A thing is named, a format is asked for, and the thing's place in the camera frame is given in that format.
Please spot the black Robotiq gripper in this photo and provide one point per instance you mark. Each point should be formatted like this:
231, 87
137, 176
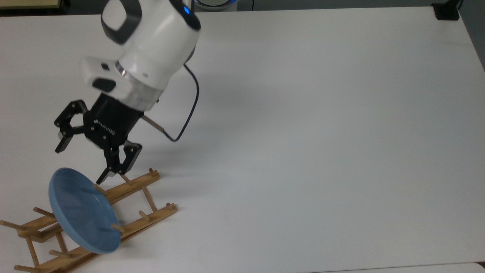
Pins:
110, 123

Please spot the blue plastic plate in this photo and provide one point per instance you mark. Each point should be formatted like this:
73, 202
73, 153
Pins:
79, 212

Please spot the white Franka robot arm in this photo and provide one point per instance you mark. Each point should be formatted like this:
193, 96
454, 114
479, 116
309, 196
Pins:
159, 45

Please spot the light wooden board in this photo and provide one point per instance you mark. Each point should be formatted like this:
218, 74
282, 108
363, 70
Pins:
26, 3

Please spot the wooden plate rack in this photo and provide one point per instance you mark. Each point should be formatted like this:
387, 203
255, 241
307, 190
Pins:
130, 188

